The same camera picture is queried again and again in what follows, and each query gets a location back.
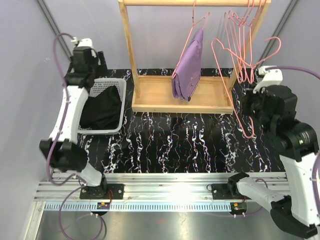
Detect black trousers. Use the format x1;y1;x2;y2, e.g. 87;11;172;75
79;85;122;130

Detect pink hanger of black trousers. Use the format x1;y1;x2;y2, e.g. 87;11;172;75
211;36;282;139

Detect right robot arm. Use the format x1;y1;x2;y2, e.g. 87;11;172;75
226;84;320;240

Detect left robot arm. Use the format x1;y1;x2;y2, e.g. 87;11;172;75
39;46;109;199

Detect empty pink hanger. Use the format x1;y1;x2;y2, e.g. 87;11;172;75
223;0;254;84
241;0;270;84
229;1;248;83

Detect purple trousers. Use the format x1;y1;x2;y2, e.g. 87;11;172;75
171;28;204;102

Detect pink hanger holding purple trousers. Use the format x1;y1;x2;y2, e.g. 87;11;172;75
171;0;210;78

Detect wooden clothes rack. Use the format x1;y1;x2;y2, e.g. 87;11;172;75
117;0;271;115

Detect white plastic basket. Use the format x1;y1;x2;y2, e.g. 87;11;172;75
78;78;127;135

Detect black marble pattern mat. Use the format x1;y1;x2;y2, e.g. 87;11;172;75
77;69;284;174

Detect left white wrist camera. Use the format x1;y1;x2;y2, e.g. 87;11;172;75
70;37;94;50

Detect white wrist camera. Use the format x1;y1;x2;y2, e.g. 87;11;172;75
70;37;94;50
252;66;283;94

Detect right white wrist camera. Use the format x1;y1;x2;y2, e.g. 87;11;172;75
252;66;283;94

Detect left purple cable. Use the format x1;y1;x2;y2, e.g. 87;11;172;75
46;32;107;240

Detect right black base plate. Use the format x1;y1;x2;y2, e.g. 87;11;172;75
206;183;250;201

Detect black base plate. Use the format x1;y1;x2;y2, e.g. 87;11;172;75
79;183;125;200
206;183;250;201

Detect aluminium mounting rail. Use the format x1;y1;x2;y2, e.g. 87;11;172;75
34;173;237;212

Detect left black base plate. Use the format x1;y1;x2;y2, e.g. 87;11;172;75
79;183;125;200

